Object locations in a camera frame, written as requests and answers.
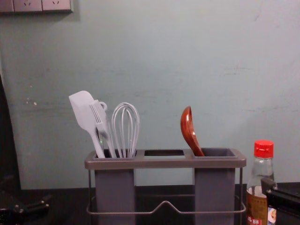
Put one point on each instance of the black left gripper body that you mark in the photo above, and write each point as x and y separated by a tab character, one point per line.
7	199

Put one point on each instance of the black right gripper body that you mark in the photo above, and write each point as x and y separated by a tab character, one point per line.
287	204

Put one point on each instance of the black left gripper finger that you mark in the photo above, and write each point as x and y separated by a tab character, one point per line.
32	204

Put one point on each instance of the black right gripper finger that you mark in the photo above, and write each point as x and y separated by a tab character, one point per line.
268	185

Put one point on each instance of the clear bottle with red cap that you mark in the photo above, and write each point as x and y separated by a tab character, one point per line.
260	173

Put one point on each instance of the grey plastic utensil bin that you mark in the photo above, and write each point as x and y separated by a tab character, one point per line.
214	192
114	192

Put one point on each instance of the black curved upright object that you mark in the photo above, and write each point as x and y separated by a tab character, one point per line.
7	140

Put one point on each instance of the brown wooden spoon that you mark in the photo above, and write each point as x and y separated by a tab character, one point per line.
188	126

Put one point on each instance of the grey silicone spatula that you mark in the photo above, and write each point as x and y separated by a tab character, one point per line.
80	105

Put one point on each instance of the grey slotted turner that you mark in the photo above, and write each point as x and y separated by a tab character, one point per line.
100	117

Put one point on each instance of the grey silicone whisk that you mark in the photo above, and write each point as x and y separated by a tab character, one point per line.
117	131

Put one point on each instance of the grey metal utensil rack frame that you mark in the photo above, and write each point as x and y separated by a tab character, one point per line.
164	162

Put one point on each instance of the grey wall socket panel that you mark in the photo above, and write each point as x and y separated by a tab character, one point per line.
35	5

